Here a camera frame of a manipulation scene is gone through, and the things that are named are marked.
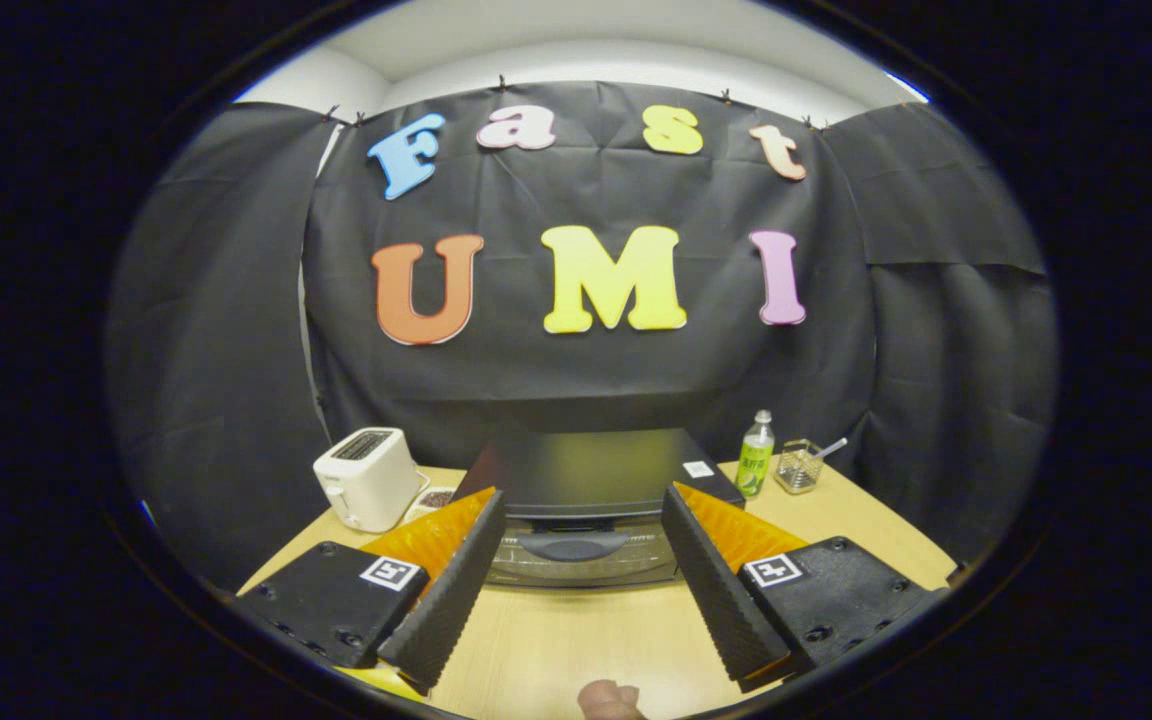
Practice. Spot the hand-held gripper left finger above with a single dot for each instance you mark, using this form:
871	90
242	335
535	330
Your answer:
451	590

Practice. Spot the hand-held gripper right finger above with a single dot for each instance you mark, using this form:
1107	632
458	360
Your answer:
716	590

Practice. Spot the black toaster oven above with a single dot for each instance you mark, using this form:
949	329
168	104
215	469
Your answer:
586	475

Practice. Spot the white pop-up toaster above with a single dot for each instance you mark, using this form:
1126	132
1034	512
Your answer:
366	480

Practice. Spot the small white dish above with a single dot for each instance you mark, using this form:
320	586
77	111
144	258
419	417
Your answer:
433	500

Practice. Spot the green label plastic bottle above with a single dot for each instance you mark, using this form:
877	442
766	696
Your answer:
755	460

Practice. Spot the metal spoon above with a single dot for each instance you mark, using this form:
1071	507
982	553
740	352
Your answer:
831	448

